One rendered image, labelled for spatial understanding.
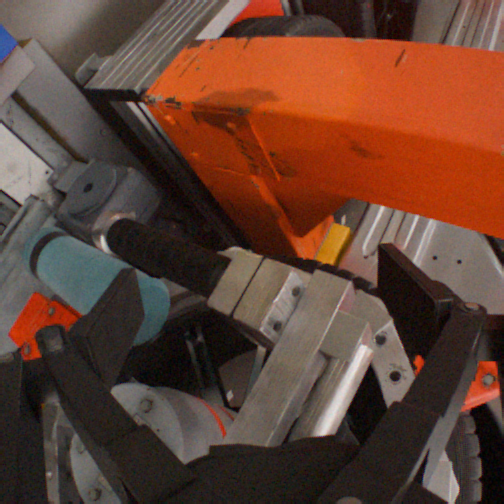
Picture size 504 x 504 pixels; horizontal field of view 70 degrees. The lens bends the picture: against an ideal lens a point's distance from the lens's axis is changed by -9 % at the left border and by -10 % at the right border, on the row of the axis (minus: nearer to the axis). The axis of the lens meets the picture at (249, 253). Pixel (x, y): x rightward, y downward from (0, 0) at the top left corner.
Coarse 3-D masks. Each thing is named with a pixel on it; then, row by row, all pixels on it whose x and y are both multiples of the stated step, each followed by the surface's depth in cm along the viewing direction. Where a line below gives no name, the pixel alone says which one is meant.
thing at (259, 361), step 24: (192, 312) 65; (168, 336) 67; (192, 336) 66; (216, 336) 73; (240, 336) 76; (144, 360) 67; (168, 360) 71; (192, 360) 63; (216, 360) 81; (264, 360) 59; (144, 384) 65; (168, 384) 75; (192, 384) 81; (216, 384) 60; (240, 408) 56
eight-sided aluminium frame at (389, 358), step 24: (168, 288) 58; (168, 312) 62; (360, 312) 46; (384, 312) 45; (384, 336) 44; (384, 360) 42; (384, 384) 41; (408, 384) 40; (48, 408) 56; (48, 432) 54; (72, 432) 56; (48, 456) 52; (48, 480) 50; (72, 480) 53; (432, 480) 34
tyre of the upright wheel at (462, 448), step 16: (272, 256) 65; (336, 272) 59; (368, 288) 56; (400, 336) 51; (416, 352) 49; (464, 416) 43; (464, 432) 42; (448, 448) 42; (464, 448) 41; (464, 464) 40; (480, 464) 41; (464, 480) 39; (464, 496) 39; (480, 496) 39
